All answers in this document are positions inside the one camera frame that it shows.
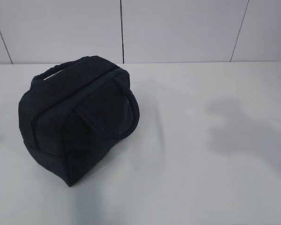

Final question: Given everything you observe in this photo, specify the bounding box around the dark navy lunch bag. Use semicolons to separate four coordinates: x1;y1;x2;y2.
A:
18;56;140;187

